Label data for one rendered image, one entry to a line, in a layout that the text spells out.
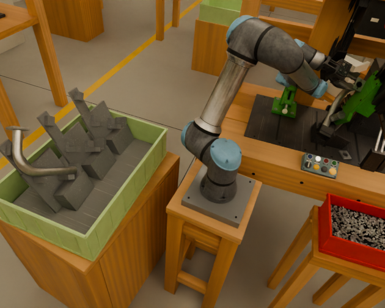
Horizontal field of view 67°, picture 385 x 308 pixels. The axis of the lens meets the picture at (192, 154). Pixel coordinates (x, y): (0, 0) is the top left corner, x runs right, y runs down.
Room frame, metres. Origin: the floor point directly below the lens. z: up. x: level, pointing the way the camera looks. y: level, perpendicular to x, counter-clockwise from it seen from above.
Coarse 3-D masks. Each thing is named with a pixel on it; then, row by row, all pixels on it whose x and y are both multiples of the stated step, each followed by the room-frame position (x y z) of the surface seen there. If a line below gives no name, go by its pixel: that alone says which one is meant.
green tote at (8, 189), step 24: (72, 120) 1.01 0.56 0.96; (48, 144) 0.85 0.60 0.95; (144, 168) 0.82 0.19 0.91; (0, 192) 0.61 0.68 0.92; (120, 192) 0.64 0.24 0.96; (24, 216) 0.52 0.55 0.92; (120, 216) 0.63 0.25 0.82; (48, 240) 0.50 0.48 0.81; (72, 240) 0.47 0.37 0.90; (96, 240) 0.49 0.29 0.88
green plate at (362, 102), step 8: (376, 72) 1.19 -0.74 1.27; (368, 80) 1.20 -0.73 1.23; (376, 80) 1.14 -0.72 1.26; (368, 88) 1.14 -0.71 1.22; (376, 88) 1.10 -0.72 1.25; (352, 96) 1.22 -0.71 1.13; (360, 96) 1.15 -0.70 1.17; (368, 96) 1.11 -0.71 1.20; (344, 104) 1.22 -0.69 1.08; (352, 104) 1.15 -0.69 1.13; (360, 104) 1.11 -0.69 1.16; (368, 104) 1.11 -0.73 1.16; (352, 112) 1.11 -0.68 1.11; (360, 112) 1.12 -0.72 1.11; (368, 112) 1.11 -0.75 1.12
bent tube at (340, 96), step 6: (360, 78) 1.22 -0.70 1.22; (354, 84) 1.20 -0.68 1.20; (360, 84) 1.22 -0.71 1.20; (342, 90) 1.27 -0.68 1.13; (348, 90) 1.24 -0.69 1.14; (360, 90) 1.18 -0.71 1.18; (342, 96) 1.26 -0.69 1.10; (336, 102) 1.25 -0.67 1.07; (330, 108) 1.24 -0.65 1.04; (336, 108) 1.23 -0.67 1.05; (330, 114) 1.21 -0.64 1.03; (324, 120) 1.19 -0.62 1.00; (330, 120) 1.18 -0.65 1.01
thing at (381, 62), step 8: (376, 64) 1.37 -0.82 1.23; (368, 72) 1.40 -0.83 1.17; (352, 120) 1.27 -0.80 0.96; (360, 120) 1.25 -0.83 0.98; (368, 120) 1.24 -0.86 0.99; (376, 120) 1.23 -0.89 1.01; (352, 128) 1.26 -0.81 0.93; (360, 128) 1.25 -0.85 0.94; (368, 128) 1.24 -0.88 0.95; (376, 128) 1.23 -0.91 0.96; (376, 136) 1.23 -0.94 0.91
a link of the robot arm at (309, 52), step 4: (296, 40) 1.26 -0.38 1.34; (300, 40) 1.28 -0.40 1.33; (300, 44) 1.25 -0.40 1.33; (304, 44) 1.25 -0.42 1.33; (304, 48) 1.24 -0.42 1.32; (308, 48) 1.24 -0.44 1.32; (312, 48) 1.25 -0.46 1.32; (304, 52) 1.23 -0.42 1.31; (308, 52) 1.23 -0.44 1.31; (312, 52) 1.23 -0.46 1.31; (316, 52) 1.23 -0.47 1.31; (304, 56) 1.22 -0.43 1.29; (308, 56) 1.22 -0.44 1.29; (312, 56) 1.22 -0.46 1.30; (308, 60) 1.22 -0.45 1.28
